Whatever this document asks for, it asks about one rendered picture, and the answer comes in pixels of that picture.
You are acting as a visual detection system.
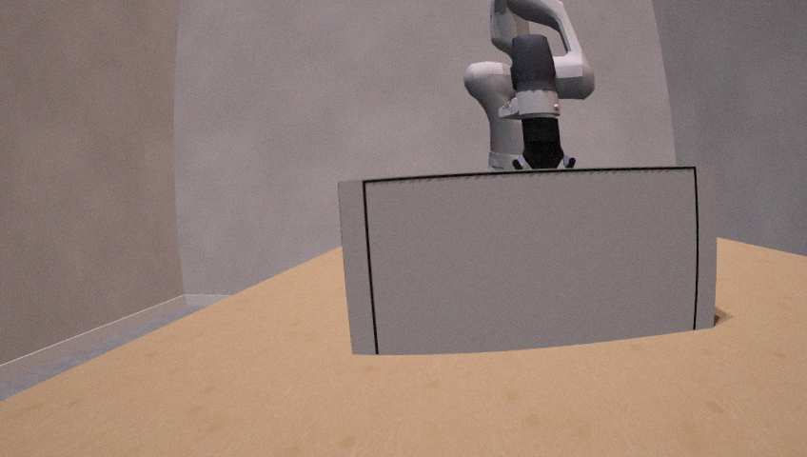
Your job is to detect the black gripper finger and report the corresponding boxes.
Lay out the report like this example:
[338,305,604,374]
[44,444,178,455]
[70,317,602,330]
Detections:
[547,153,576,169]
[512,154,541,169]

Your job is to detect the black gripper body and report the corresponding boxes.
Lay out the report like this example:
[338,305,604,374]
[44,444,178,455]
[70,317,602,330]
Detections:
[522,117,564,169]

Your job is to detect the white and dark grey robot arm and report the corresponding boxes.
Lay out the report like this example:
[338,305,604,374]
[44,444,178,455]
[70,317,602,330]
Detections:
[463,0,595,171]

